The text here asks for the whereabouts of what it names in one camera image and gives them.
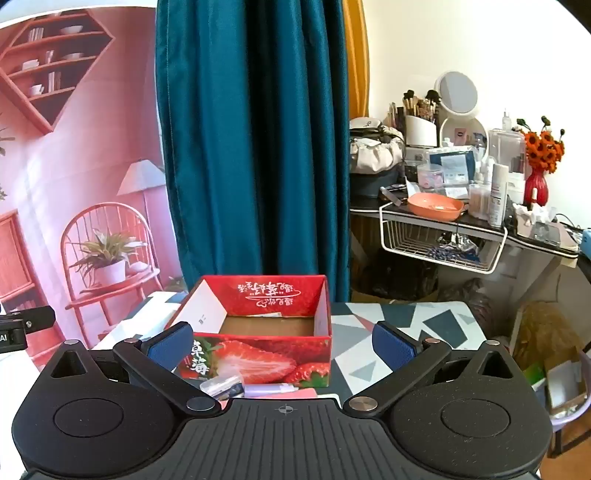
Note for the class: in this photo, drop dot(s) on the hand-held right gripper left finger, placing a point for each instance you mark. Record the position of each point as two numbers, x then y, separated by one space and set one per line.
170 347

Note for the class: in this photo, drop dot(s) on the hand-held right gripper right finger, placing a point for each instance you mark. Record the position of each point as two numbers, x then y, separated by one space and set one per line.
393 347

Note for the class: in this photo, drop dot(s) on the clear plastic packet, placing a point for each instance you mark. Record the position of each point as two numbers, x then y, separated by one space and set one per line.
221 386

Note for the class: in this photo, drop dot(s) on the red strawberry print cardboard box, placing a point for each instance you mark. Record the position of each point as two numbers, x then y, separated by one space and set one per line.
268 353

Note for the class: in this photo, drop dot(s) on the geometric patterned tablecloth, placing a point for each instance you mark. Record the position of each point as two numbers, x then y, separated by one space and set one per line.
397 323

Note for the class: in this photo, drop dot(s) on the pink flat packet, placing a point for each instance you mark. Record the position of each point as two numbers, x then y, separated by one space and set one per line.
302 393

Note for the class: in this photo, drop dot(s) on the orange bowl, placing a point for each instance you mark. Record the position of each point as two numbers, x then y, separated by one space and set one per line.
436 206

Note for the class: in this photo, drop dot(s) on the black top dressing table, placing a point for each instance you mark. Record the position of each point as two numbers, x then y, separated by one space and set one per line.
480 224

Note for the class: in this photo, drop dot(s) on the straw coloured bag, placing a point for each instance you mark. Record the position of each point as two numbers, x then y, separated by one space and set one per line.
549 332

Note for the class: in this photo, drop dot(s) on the clear jar of cotton swabs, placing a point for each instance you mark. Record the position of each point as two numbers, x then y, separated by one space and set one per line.
479 201

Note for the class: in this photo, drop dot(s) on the lavender plastic stool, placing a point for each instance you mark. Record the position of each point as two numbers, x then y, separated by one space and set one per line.
570 415

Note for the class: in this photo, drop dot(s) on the dark blue box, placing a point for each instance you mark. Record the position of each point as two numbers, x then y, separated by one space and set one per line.
455 161

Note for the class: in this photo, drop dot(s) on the red vase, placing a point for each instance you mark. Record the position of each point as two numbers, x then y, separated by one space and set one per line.
536 187

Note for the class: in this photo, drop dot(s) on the white brush holder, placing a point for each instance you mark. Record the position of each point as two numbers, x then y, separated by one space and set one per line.
421 131

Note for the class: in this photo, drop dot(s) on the light blue box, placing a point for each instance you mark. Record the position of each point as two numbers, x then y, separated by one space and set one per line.
586 243

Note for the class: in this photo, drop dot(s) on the teal curtain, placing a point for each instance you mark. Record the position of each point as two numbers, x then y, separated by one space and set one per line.
254 138

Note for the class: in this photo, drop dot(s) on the clear acrylic organizer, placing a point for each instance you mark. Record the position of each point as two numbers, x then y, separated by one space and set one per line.
505 147

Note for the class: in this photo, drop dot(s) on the bunch of makeup brushes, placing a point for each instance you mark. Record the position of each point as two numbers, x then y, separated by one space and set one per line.
418 105

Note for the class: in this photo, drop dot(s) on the orange artificial flowers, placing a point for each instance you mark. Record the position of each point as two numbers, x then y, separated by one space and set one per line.
545 147

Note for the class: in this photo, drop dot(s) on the round white vanity mirror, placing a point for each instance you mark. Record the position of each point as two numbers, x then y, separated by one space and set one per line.
457 92

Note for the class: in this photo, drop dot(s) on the yellow curtain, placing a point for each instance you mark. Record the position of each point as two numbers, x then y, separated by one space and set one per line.
355 55

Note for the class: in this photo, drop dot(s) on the pink room wall poster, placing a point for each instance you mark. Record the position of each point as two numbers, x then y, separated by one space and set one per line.
92 138

